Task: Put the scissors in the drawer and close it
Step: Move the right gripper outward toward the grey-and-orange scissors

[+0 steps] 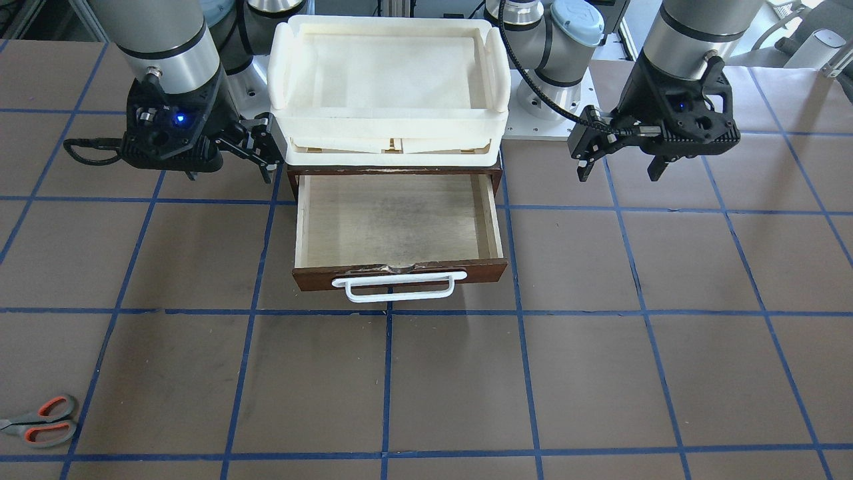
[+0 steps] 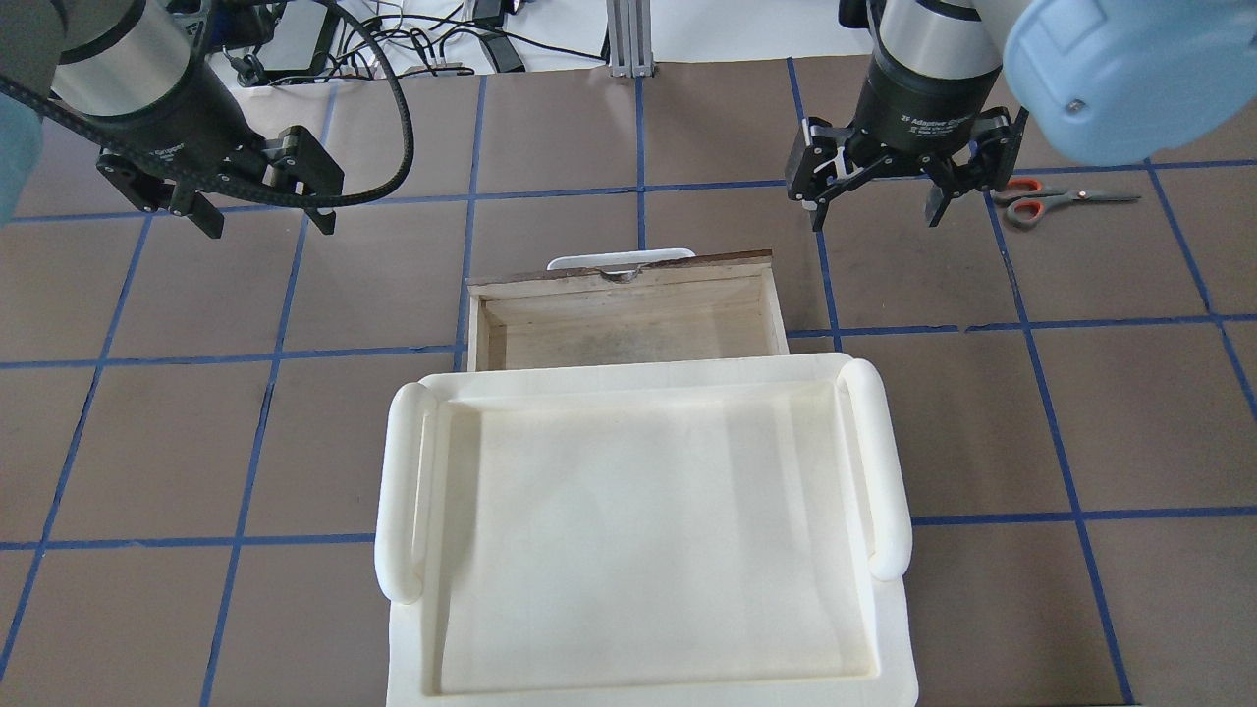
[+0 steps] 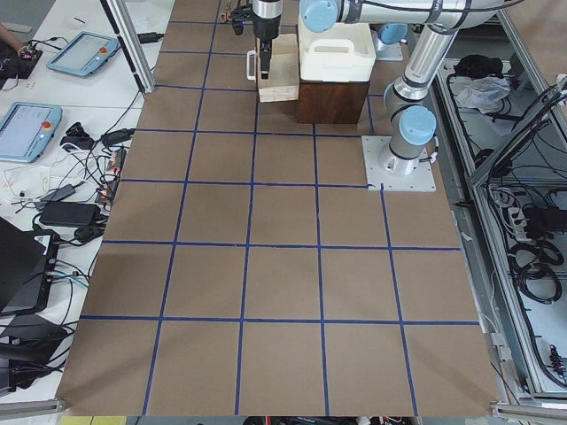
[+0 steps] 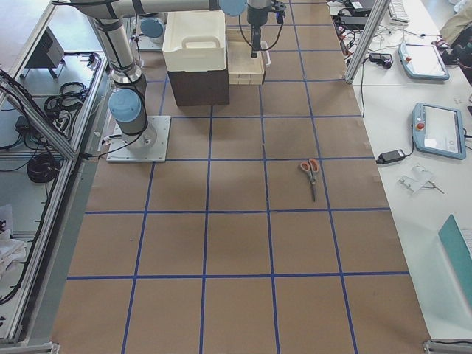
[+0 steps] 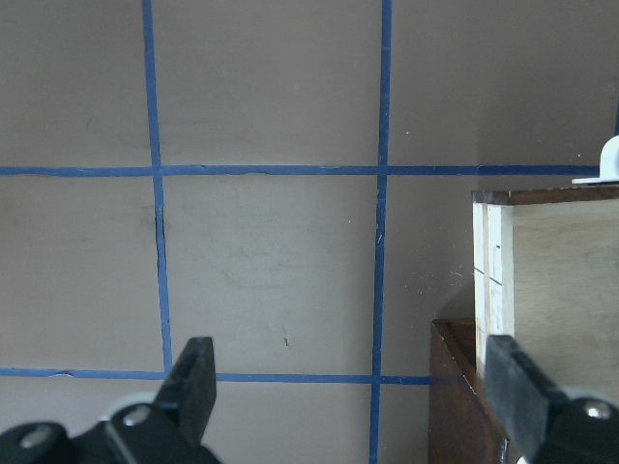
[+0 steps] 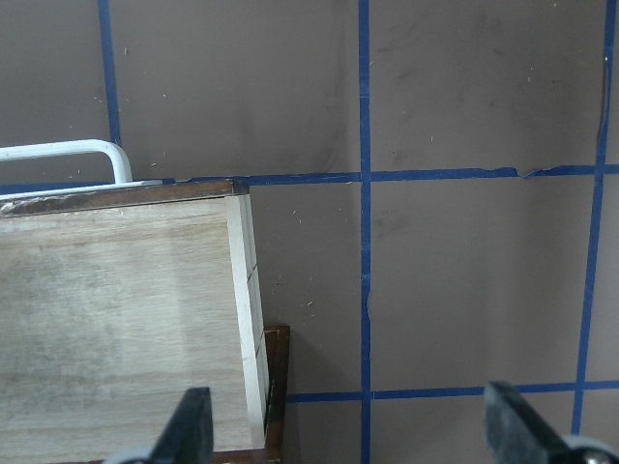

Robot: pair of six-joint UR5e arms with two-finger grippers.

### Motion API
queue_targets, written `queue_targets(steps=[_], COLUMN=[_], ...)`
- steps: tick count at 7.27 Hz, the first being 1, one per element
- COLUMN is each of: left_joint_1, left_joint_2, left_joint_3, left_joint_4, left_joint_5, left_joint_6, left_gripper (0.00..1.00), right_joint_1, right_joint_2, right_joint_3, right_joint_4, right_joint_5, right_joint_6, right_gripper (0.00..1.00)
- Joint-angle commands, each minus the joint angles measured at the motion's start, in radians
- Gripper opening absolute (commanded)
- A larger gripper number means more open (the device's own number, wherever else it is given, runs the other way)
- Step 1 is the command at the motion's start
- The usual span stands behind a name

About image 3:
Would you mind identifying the light wooden drawer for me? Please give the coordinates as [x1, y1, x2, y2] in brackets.
[246, 34, 299, 103]

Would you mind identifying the blue teach pendant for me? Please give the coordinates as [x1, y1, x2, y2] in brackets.
[1, 102, 63, 163]
[47, 31, 120, 77]

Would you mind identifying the black coiled cable bundle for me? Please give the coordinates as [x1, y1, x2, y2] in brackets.
[507, 238, 563, 306]

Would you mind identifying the dark brown wooden cabinet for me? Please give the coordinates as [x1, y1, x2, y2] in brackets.
[296, 80, 370, 124]

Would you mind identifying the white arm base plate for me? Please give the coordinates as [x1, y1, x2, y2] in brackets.
[361, 135, 436, 193]
[369, 23, 408, 62]

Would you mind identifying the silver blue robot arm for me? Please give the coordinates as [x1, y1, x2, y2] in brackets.
[299, 1, 504, 177]

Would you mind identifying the aluminium frame post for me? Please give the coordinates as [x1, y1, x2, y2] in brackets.
[100, 0, 155, 94]

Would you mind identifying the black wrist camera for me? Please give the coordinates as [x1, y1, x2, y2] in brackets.
[230, 0, 253, 35]

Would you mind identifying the blue teach pendant near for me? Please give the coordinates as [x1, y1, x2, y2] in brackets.
[1, 102, 63, 163]

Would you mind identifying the blue teach pendant far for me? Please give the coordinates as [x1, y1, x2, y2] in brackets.
[47, 31, 120, 77]

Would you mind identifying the cream plastic tray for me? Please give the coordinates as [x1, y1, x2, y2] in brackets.
[298, 19, 376, 82]

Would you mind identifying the white crumpled cloth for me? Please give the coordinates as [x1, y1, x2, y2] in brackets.
[456, 76, 510, 113]

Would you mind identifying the black laptop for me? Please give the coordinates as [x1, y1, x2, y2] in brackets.
[1, 220, 60, 316]

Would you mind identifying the black power brick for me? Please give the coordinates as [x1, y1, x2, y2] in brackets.
[39, 201, 100, 228]

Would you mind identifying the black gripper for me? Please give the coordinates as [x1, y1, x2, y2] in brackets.
[252, 0, 283, 80]

